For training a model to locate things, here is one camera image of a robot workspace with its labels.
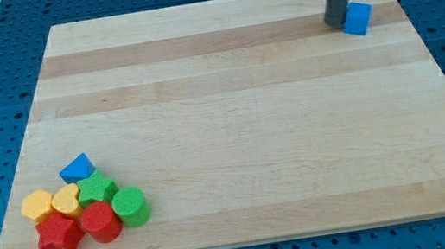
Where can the wooden board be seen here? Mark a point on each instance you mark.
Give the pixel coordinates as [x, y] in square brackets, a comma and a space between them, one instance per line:
[242, 121]

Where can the green cylinder block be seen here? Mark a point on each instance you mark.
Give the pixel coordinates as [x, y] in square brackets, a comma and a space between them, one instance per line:
[131, 207]

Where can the green star block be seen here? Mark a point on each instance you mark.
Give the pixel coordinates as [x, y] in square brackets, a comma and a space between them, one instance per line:
[96, 187]

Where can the blue triangle block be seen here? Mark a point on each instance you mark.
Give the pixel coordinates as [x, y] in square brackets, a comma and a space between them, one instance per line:
[78, 169]

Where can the red cylinder block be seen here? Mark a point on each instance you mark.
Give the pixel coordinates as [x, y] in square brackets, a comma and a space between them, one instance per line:
[100, 221]

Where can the blue cube block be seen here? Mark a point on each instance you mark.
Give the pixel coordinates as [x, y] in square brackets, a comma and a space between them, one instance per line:
[357, 18]

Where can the yellow heart block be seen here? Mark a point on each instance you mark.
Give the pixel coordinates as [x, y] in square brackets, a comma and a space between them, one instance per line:
[66, 201]

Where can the red star block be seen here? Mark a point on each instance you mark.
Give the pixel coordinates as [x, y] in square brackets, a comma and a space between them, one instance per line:
[59, 232]

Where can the yellow hexagon block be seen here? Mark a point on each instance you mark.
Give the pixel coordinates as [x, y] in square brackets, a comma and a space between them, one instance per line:
[37, 206]

